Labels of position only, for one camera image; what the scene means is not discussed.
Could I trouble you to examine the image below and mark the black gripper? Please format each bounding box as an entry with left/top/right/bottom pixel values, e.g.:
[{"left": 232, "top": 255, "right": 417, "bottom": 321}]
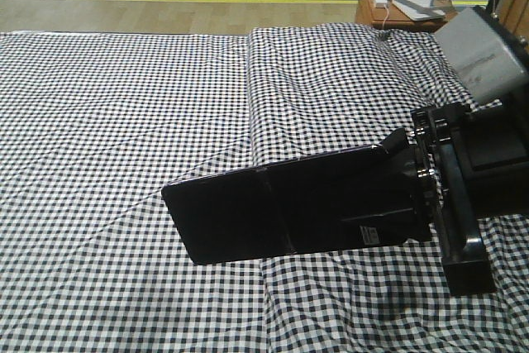
[{"left": 341, "top": 101, "right": 528, "bottom": 296}]

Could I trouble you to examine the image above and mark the black foldable smartphone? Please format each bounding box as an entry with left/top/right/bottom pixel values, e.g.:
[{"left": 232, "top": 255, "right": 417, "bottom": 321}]
[{"left": 162, "top": 145, "right": 409, "bottom": 265}]

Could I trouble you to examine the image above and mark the white desk lamp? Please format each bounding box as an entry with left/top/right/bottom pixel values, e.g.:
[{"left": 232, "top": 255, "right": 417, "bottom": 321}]
[{"left": 392, "top": 0, "right": 446, "bottom": 21}]

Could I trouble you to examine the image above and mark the black white checkered quilt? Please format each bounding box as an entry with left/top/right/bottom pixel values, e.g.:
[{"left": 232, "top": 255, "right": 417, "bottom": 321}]
[{"left": 247, "top": 23, "right": 528, "bottom": 352}]

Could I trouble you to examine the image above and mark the wooden bedside table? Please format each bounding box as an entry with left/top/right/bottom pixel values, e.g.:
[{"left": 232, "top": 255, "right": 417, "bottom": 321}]
[{"left": 355, "top": 0, "right": 457, "bottom": 32}]

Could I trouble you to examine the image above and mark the white charger adapter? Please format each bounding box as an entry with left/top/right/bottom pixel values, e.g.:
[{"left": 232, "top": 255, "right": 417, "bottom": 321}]
[{"left": 373, "top": 0, "right": 388, "bottom": 8}]

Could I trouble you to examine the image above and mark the black white checkered bedsheet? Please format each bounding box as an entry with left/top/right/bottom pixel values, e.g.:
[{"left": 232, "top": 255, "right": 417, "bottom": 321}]
[{"left": 1, "top": 31, "right": 268, "bottom": 352}]

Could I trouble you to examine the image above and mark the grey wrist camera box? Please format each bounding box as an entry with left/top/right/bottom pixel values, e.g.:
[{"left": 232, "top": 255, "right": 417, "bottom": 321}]
[{"left": 434, "top": 6, "right": 528, "bottom": 105}]

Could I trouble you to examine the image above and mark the white charger cable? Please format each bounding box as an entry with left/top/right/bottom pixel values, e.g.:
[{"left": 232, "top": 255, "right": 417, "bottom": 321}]
[{"left": 379, "top": 5, "right": 393, "bottom": 40}]

